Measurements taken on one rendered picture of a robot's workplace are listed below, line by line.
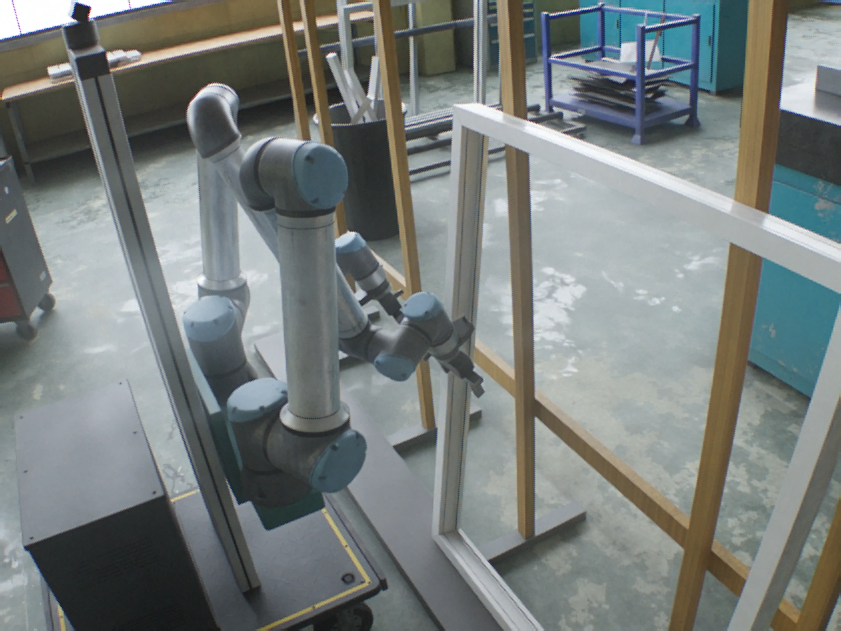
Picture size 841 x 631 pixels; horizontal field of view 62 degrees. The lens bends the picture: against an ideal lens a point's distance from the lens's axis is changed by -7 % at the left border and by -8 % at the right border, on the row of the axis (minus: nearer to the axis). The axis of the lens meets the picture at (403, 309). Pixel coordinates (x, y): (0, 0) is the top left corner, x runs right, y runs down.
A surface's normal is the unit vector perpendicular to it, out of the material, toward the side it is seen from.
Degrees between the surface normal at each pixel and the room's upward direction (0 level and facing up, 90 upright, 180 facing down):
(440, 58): 90
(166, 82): 90
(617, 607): 0
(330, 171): 83
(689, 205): 82
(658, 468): 0
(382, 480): 0
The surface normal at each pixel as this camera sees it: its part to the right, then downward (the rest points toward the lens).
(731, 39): 0.44, 0.41
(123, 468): -0.11, -0.86
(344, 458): 0.77, 0.33
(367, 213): -0.10, 0.57
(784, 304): -0.89, 0.30
